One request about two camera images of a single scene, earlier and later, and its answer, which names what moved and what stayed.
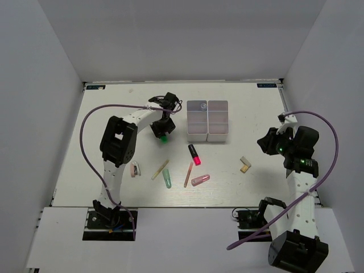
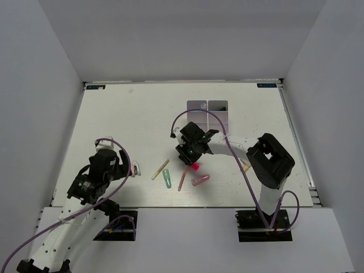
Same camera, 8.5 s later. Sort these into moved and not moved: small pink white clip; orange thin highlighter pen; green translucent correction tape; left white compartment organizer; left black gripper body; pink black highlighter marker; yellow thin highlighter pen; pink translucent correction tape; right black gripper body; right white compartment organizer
Moved: pink black highlighter marker; right black gripper body; left black gripper body; orange thin highlighter pen
Not moved: yellow thin highlighter pen; pink translucent correction tape; green translucent correction tape; small pink white clip; right white compartment organizer; left white compartment organizer
